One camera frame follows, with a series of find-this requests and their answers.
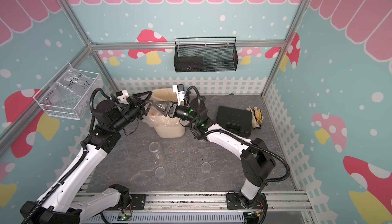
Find black wire mesh basket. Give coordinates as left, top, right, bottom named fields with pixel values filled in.
left=174, top=36, right=239, bottom=73

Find black box in basket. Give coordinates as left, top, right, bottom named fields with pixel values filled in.
left=174, top=56, right=204, bottom=73

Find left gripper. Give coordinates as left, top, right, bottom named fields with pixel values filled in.
left=112, top=91, right=154, bottom=131

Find plastic bag in basket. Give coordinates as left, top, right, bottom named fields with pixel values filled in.
left=50, top=64, right=103, bottom=118

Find clear plastic bin liner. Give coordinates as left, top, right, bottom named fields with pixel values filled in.
left=143, top=88, right=183, bottom=128

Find cream trash bin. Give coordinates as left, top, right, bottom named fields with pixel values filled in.
left=144, top=88, right=185, bottom=138

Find white yellow work gloves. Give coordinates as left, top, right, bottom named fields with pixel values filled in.
left=246, top=106, right=263, bottom=130

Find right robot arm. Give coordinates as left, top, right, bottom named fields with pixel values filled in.
left=150, top=86, right=291, bottom=209

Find clear wire wall basket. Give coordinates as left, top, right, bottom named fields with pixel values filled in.
left=33, top=62, right=104, bottom=121

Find clear jar lid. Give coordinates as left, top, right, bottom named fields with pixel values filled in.
left=201, top=162, right=212, bottom=173
left=155, top=166, right=166, bottom=178

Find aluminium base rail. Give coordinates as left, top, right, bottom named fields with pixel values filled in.
left=70, top=191, right=317, bottom=224

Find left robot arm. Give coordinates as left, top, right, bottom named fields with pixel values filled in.
left=20, top=88, right=153, bottom=224

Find black plastic case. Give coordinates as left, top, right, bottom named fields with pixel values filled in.
left=215, top=106, right=253, bottom=138

